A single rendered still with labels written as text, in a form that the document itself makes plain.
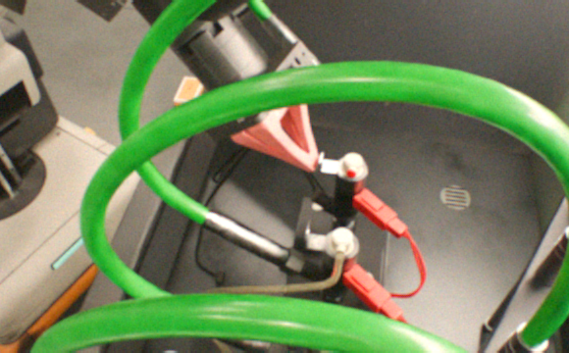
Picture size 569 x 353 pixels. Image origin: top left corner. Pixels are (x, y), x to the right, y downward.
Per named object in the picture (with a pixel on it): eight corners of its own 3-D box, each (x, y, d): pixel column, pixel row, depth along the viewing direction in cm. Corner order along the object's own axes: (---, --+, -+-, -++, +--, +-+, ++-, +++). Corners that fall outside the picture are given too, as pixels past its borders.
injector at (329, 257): (296, 325, 60) (300, 223, 43) (339, 332, 59) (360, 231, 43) (291, 348, 58) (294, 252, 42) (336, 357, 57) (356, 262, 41)
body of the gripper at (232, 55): (280, 104, 39) (214, 24, 36) (205, 137, 47) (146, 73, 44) (316, 56, 43) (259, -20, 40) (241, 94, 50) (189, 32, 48)
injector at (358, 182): (307, 264, 65) (315, 151, 48) (347, 271, 64) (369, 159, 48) (304, 284, 63) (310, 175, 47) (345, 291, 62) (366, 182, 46)
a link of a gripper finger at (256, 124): (317, 187, 44) (245, 103, 41) (264, 201, 49) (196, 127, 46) (348, 135, 48) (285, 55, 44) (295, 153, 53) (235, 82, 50)
